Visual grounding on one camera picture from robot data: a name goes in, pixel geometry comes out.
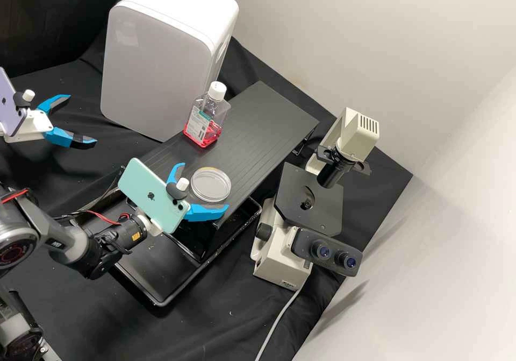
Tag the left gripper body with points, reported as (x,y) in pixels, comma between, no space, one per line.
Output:
(34,125)

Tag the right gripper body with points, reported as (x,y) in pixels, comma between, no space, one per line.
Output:
(152,224)

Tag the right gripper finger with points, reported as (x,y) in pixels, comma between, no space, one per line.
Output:
(171,173)
(205,212)

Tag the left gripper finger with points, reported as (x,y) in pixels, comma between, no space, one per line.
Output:
(52,102)
(68,139)

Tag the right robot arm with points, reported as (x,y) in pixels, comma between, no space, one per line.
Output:
(68,242)

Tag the petri dish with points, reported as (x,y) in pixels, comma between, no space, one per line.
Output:
(210,185)

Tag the black tray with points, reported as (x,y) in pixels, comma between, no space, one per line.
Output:
(161,268)

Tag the red liquid bottle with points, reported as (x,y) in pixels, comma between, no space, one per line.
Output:
(203,123)

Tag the cream microscope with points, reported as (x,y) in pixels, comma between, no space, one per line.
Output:
(278,252)

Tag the black platform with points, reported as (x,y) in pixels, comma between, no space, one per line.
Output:
(258,127)

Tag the white box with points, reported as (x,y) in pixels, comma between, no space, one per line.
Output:
(161,62)

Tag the right wrist camera phone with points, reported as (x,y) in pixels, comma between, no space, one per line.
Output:
(151,193)

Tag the wrist camera phone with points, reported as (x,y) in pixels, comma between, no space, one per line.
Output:
(151,193)
(10,107)

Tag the left wrist camera phone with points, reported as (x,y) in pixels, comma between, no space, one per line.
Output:
(10,107)

